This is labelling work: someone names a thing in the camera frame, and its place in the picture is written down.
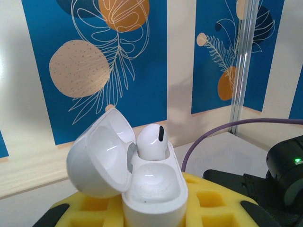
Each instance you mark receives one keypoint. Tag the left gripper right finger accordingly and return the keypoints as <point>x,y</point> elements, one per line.
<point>213,208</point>

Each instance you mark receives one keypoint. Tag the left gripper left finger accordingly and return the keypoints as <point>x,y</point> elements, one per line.
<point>94,212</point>

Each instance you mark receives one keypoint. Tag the white earbud charging case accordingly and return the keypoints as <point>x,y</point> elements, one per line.
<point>154,189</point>

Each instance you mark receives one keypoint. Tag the white earbud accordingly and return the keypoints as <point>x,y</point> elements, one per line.
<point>151,144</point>

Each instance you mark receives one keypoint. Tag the aluminium frame post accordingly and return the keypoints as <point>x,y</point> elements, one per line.
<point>243,71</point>

